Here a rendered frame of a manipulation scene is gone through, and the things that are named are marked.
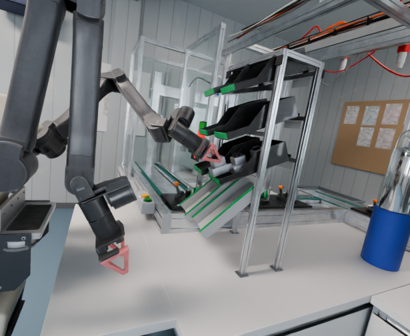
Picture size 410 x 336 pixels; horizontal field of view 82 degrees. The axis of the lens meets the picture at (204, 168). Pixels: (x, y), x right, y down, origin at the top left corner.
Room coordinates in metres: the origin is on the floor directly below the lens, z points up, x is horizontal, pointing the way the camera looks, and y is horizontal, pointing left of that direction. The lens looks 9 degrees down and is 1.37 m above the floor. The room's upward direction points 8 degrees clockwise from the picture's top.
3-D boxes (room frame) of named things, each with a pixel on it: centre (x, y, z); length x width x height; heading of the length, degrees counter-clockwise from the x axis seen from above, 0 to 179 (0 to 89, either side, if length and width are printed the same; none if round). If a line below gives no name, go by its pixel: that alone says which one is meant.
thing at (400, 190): (1.08, -0.91, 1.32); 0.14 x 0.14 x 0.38
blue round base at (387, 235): (1.08, -0.91, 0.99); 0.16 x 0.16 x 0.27
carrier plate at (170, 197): (1.26, 0.07, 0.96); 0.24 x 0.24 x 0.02; 26
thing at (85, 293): (0.98, 0.18, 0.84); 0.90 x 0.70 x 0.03; 25
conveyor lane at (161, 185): (1.54, 0.18, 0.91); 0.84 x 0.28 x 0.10; 26
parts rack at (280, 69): (0.99, -0.20, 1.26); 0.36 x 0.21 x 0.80; 26
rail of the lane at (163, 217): (1.44, 0.33, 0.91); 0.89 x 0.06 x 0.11; 26
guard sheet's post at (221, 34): (1.50, 0.02, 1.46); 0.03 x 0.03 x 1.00; 26
